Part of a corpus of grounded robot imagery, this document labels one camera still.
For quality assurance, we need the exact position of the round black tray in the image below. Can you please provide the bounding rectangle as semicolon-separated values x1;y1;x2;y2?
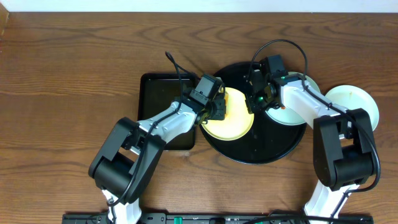
200;62;307;164

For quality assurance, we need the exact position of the yellow plate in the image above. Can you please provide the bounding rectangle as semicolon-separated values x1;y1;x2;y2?
202;87;254;141

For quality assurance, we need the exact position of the light blue plate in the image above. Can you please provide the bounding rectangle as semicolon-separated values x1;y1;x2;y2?
325;85;379;131

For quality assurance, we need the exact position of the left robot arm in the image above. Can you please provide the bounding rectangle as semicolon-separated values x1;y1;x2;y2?
88;92;228;223

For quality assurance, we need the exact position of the green yellow sponge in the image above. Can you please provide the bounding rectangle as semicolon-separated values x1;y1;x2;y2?
224;92;229;108

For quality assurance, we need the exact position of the black rectangular water tray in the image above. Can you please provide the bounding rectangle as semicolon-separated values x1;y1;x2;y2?
137;73;196;151

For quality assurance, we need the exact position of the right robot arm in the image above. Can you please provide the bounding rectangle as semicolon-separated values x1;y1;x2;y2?
246;70;381;223

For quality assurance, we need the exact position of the pale green plate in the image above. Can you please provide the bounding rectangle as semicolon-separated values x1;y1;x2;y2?
266;72;323;128

